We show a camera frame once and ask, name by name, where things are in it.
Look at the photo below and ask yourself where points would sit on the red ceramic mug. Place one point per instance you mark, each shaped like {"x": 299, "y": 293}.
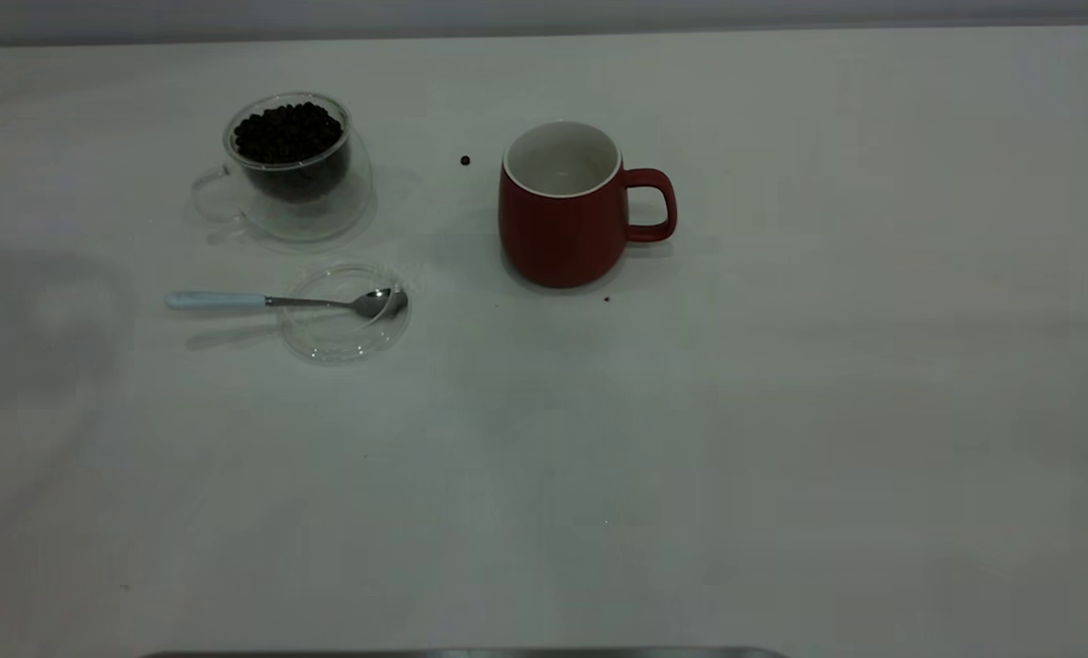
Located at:
{"x": 562, "y": 238}

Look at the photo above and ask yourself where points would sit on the clear glass lid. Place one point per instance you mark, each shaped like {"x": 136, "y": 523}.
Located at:
{"x": 333, "y": 343}

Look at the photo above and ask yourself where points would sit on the clear glass cup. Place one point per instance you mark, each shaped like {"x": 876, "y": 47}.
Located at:
{"x": 324, "y": 215}

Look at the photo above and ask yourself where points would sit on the dark coffee beans pile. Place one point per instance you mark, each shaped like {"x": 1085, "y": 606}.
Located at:
{"x": 290, "y": 137}

